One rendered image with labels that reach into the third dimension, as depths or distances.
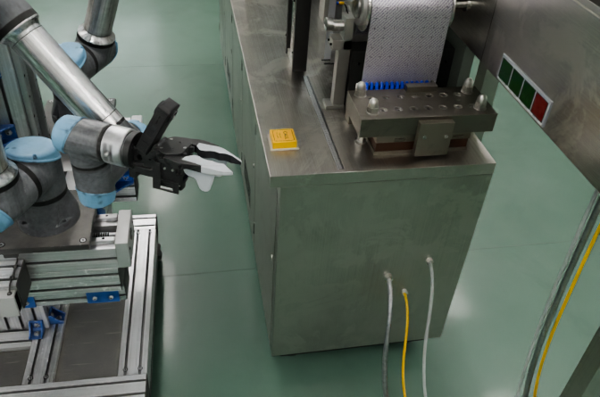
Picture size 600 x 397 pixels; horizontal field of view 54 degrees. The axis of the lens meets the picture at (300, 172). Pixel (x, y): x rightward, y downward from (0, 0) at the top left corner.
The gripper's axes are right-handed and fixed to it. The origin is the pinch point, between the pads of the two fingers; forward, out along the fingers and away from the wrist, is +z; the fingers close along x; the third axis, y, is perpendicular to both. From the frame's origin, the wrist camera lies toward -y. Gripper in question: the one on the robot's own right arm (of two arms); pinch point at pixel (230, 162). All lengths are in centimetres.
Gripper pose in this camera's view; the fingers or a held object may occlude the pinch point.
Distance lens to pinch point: 108.3
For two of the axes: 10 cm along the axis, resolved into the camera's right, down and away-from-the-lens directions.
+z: 9.5, 2.3, -2.0
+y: -1.0, 8.6, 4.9
